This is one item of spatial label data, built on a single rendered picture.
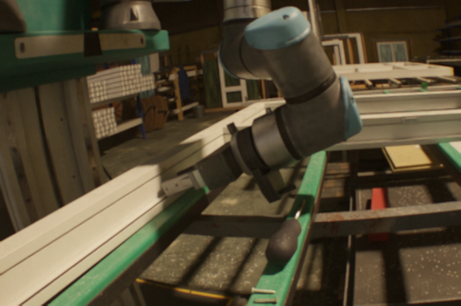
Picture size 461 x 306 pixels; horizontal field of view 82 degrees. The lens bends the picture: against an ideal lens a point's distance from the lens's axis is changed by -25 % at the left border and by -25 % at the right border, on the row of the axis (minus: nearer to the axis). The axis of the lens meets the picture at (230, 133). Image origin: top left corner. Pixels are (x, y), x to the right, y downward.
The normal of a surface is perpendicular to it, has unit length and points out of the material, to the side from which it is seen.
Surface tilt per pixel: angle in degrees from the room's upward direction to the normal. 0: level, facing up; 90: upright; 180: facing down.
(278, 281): 0
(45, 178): 90
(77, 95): 90
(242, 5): 87
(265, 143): 78
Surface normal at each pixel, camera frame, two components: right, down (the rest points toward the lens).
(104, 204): 0.93, -0.06
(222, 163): -0.35, 0.22
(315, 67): 0.33, 0.16
